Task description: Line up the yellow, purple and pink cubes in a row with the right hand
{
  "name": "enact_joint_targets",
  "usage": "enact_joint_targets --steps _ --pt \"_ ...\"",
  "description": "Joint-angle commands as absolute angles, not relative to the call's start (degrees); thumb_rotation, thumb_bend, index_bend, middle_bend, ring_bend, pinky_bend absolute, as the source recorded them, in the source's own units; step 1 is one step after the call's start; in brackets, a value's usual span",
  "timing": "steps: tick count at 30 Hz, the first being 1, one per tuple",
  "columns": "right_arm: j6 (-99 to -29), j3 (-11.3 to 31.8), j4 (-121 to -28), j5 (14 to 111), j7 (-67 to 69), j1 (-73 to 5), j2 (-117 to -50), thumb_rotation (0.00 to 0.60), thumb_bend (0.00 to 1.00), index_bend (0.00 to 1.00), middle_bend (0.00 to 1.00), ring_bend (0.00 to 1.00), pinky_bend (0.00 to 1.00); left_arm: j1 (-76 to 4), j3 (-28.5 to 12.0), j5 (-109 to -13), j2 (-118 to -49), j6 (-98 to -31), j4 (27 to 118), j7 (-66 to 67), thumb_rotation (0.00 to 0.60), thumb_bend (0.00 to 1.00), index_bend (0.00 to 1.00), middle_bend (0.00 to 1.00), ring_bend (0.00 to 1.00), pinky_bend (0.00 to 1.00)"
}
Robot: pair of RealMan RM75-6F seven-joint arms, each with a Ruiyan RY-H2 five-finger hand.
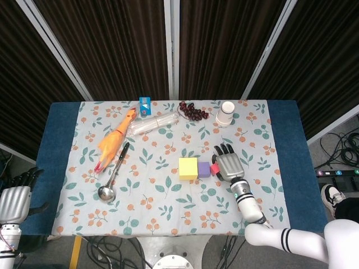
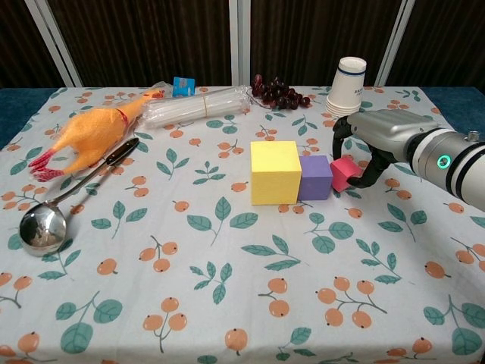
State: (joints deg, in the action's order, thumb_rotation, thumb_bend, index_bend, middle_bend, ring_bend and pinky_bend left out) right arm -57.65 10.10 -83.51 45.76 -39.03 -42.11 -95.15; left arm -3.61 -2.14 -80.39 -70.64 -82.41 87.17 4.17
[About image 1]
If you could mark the dark brown screen panel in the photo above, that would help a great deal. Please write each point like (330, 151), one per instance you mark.
(322, 70)
(112, 42)
(22, 84)
(224, 42)

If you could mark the floral fruit print tablecloth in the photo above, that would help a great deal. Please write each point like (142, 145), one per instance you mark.
(157, 201)

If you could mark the purple foam cube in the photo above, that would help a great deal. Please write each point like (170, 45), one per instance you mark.
(204, 169)

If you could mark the blue table cover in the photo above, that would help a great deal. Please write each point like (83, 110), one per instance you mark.
(56, 140)

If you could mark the yellow floor tape strip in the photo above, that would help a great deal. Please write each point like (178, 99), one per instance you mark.
(75, 252)

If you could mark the black power strip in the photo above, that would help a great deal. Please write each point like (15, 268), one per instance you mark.
(336, 172)

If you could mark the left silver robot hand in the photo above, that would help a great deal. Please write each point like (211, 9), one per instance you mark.
(14, 204)

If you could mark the stack of white paper cups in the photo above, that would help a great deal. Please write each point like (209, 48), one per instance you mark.
(225, 112)

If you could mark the bundle of clear straws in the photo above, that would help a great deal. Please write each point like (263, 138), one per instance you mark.
(154, 123)

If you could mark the large yellow foam cube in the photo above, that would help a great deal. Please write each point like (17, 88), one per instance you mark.
(188, 168)

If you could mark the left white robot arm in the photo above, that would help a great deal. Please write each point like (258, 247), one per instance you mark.
(8, 238)

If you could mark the round white robot base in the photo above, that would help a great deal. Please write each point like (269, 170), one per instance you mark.
(172, 260)

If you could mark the small pink foam cube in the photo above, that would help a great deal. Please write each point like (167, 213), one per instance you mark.
(214, 169)

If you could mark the black trouser leg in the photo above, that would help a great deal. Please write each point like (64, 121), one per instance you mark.
(349, 207)

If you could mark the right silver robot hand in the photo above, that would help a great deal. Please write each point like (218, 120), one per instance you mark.
(230, 166)

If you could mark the dark red grape bunch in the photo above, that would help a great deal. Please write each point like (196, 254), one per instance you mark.
(193, 112)

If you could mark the grey table pedestal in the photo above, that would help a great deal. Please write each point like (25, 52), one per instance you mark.
(174, 242)

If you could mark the white and black sneaker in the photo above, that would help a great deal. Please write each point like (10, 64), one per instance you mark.
(331, 196)

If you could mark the orange rubber chicken toy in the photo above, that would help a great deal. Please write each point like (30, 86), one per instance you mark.
(112, 140)

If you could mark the small blue box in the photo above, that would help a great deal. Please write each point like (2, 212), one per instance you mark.
(145, 106)

